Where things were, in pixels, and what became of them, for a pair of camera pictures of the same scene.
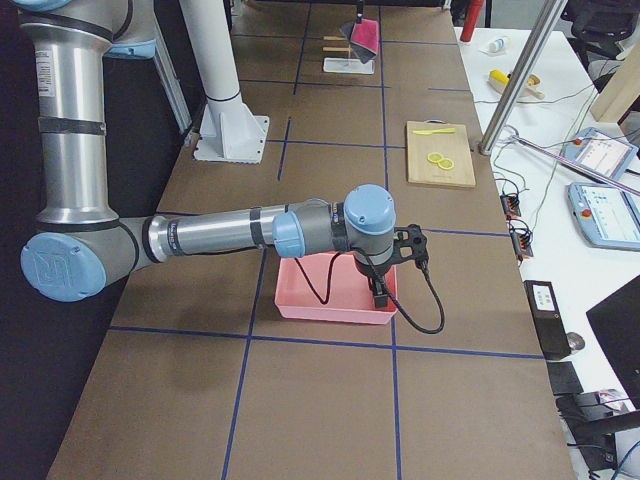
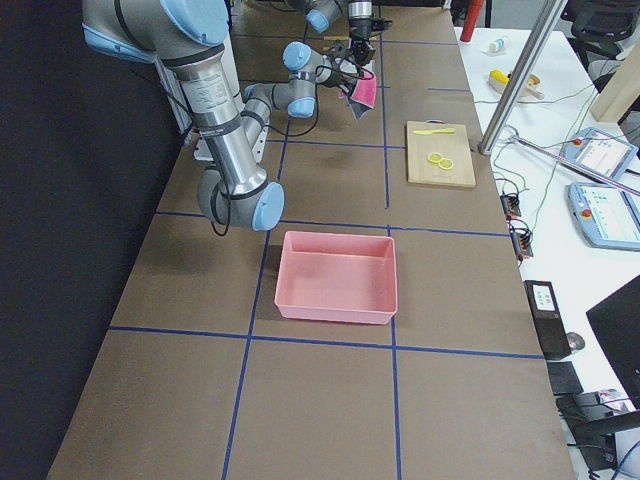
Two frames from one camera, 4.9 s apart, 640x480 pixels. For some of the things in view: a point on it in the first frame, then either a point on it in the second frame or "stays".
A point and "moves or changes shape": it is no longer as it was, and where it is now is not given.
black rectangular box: [549, 323] stays
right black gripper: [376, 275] → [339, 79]
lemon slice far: [434, 157] stays
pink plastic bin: [350, 296] stays
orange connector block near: [521, 238] stays
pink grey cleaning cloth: [363, 38] moves or changes shape
